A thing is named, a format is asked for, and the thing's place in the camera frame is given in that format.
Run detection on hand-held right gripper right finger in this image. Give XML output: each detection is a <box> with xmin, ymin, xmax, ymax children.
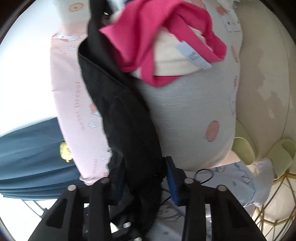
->
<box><xmin>165</xmin><ymin>156</ymin><xmax>266</xmax><ymax>241</ymax></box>

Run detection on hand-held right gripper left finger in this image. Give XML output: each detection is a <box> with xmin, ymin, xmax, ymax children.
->
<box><xmin>28</xmin><ymin>162</ymin><xmax>126</xmax><ymax>241</ymax></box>

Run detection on black zip jacket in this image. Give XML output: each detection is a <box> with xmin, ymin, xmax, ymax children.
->
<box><xmin>77</xmin><ymin>0</ymin><xmax>167</xmax><ymax>234</ymax></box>

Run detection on yellow plush toy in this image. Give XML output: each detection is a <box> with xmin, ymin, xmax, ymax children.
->
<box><xmin>59</xmin><ymin>142</ymin><xmax>73</xmax><ymax>163</ymax></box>

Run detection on person's printed pajama pants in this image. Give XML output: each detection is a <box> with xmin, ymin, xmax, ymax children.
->
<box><xmin>150</xmin><ymin>161</ymin><xmax>257</xmax><ymax>241</ymax></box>

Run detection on pink Hello Kitty sofa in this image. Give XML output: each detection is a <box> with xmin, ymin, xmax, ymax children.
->
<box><xmin>50</xmin><ymin>0</ymin><xmax>243</xmax><ymax>186</ymax></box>

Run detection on green slipper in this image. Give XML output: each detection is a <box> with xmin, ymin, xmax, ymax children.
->
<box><xmin>266</xmin><ymin>138</ymin><xmax>296</xmax><ymax>180</ymax></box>
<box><xmin>231</xmin><ymin>137</ymin><xmax>256</xmax><ymax>165</ymax></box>

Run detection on white sock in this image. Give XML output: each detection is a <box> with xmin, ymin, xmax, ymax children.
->
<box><xmin>253</xmin><ymin>158</ymin><xmax>273</xmax><ymax>208</ymax></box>

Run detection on dark blue curtain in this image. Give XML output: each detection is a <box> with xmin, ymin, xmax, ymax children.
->
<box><xmin>0</xmin><ymin>117</ymin><xmax>86</xmax><ymax>200</ymax></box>

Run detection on cream garment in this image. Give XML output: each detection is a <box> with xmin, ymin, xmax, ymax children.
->
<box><xmin>111</xmin><ymin>7</ymin><xmax>213</xmax><ymax>78</ymax></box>

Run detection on cream sofa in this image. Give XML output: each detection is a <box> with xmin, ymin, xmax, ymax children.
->
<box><xmin>231</xmin><ymin>0</ymin><xmax>294</xmax><ymax>163</ymax></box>

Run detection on pink garment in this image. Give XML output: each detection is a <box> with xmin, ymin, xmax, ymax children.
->
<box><xmin>99</xmin><ymin>0</ymin><xmax>227</xmax><ymax>87</ymax></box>

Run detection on white gold-frame side table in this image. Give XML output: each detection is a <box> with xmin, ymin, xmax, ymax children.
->
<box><xmin>251</xmin><ymin>170</ymin><xmax>296</xmax><ymax>241</ymax></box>

